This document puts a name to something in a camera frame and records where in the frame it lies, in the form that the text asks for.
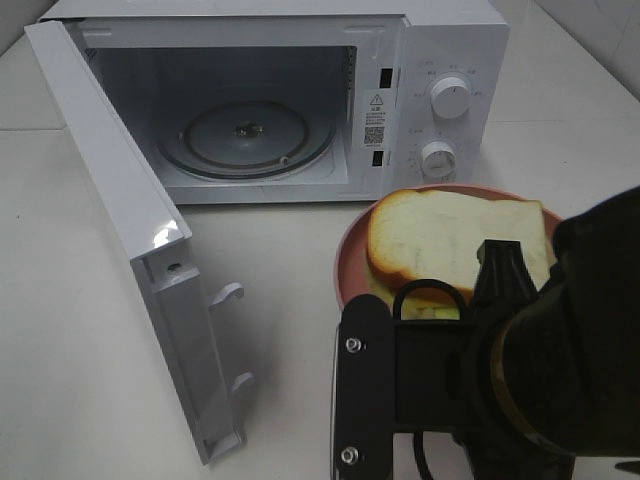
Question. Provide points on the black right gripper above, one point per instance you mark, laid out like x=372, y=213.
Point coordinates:
x=503, y=372

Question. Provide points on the toast sandwich with lettuce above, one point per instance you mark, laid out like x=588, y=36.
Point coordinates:
x=436, y=234

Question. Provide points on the pink round plate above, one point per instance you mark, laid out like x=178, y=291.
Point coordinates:
x=351, y=270

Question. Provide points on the white microwave door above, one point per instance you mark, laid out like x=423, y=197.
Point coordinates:
x=156, y=240

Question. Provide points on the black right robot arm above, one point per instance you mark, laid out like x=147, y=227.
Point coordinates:
x=597, y=256

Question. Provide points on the lower white timer knob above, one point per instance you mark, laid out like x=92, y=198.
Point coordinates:
x=437, y=159

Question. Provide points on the upper white power knob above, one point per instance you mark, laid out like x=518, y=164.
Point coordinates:
x=450, y=96

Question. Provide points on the white microwave oven body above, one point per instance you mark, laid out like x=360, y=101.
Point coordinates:
x=368, y=64

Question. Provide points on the glass microwave turntable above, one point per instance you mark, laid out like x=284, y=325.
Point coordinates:
x=244, y=140

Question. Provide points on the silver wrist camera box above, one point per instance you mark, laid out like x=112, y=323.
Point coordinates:
x=362, y=437

